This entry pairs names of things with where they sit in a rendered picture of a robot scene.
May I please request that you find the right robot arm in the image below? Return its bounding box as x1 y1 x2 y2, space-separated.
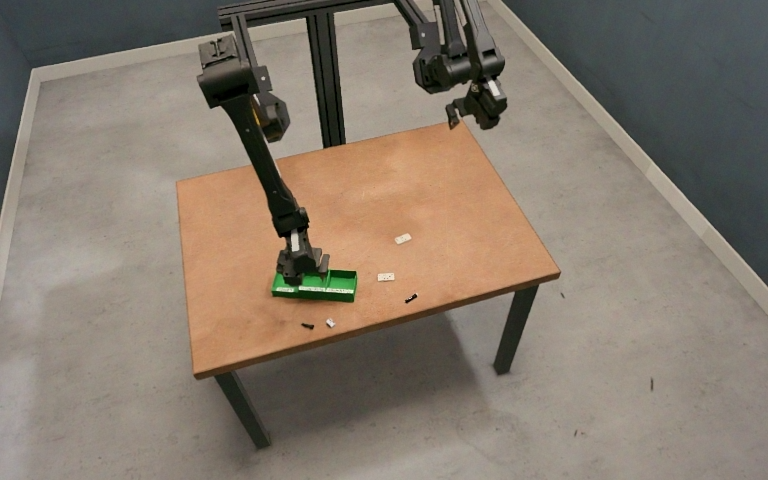
196 33 316 287

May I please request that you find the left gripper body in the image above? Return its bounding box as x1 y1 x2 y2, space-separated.
446 89 480 118

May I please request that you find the green three-compartment sorting bin rack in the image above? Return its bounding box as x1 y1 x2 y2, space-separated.
272 269 358 302

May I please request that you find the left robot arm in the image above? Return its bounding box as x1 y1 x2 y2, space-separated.
419 0 508 130

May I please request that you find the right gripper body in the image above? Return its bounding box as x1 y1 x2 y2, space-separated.
277 247 329 274

